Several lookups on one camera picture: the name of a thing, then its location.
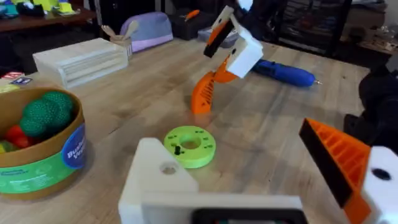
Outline toy blocks on green board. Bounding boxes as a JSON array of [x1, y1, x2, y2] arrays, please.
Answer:
[[0, 0, 79, 18]]

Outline orange handled tool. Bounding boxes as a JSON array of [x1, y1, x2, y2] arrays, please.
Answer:
[[184, 9, 201, 22]]

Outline yellow small card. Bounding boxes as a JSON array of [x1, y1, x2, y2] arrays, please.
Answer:
[[0, 83, 21, 95]]

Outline black tool case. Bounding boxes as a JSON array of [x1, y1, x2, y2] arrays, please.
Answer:
[[169, 9, 219, 42]]

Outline blue electric screwdriver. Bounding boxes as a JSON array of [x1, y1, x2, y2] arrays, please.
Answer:
[[251, 58, 323, 88]]

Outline green disc with holes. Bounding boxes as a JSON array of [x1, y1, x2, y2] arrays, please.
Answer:
[[163, 125, 216, 170]]

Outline pale wooden drawer box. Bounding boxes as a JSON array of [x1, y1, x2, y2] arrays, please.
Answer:
[[32, 37, 129, 90]]

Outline wooden spoon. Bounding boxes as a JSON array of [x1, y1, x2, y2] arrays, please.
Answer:
[[123, 19, 140, 40], [100, 24, 118, 40]]

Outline black wire shelf rack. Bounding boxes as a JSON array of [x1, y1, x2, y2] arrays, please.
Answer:
[[273, 0, 354, 58]]

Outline orange ribbed wedge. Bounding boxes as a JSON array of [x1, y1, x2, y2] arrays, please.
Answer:
[[190, 70, 216, 115]]

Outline white orange left gripper right finger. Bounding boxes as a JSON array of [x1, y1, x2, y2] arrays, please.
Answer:
[[298, 117, 398, 224]]

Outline red and white small card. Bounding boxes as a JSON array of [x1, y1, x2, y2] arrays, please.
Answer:
[[1, 71, 25, 80]]

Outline grey plastic box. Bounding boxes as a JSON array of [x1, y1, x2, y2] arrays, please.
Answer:
[[197, 27, 241, 49]]

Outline purple zip bag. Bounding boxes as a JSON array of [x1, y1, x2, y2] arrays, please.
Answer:
[[119, 11, 174, 54]]

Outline brown side table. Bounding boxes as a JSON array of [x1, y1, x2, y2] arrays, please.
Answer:
[[0, 6, 98, 34]]

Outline small wooden cutlery holder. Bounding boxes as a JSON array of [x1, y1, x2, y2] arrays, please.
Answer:
[[109, 34, 134, 60]]

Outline blue small card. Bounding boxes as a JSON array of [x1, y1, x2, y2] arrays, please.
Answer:
[[10, 77, 34, 86]]

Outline bare white left gripper left finger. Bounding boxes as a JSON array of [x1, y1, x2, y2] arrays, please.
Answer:
[[118, 137, 200, 224]]

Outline cardboard tub with toy vegetables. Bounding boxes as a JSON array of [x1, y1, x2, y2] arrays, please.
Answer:
[[0, 86, 87, 200]]

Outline cluttered wooden bench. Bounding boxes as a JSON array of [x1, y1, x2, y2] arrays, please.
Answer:
[[340, 0, 398, 56]]

